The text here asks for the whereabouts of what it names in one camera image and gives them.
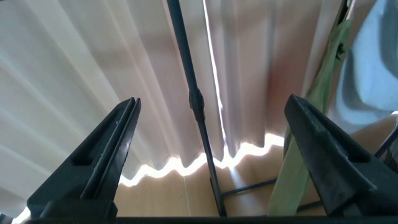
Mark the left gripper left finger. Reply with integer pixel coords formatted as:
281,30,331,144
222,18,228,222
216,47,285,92
26,96,142,218

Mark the pale grey garment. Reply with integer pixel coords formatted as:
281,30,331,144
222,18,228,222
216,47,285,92
328,0,398,135

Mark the black clothes rack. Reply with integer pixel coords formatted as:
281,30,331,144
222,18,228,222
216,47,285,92
166,0,398,218

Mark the beige curtain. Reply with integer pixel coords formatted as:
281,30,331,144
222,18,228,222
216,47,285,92
0,0,377,215

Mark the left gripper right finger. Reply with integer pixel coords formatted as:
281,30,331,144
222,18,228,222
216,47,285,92
283,93,398,217

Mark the green sleeveless shirt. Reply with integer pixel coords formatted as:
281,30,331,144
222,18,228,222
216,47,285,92
267,17,354,217

